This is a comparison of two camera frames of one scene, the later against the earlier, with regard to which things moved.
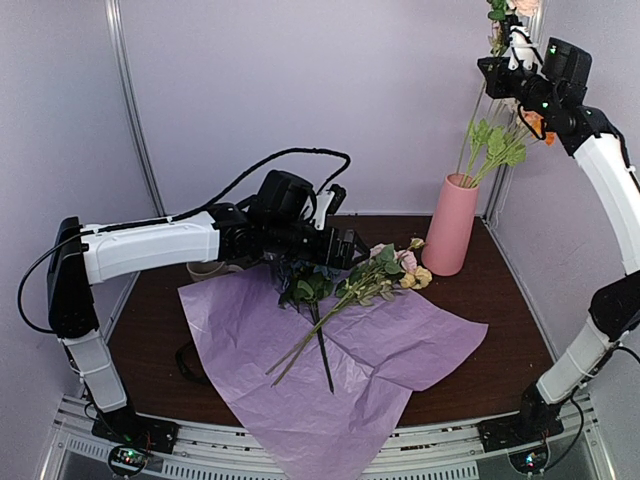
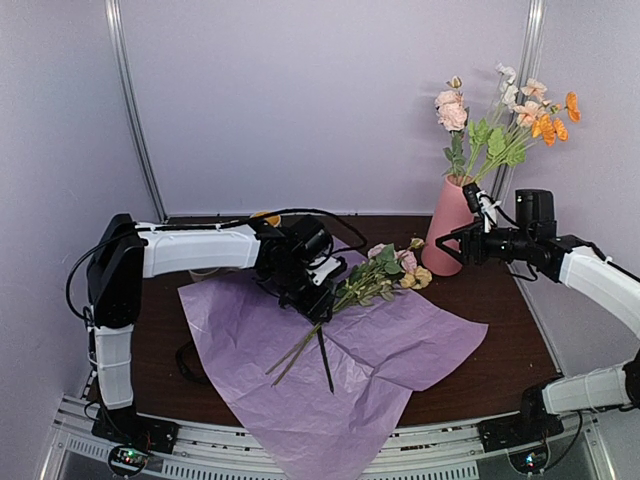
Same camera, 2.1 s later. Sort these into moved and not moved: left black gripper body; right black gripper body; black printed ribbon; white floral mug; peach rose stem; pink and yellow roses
Moved: right black gripper body; peach rose stem; left black gripper body
Not moved: black printed ribbon; white floral mug; pink and yellow roses
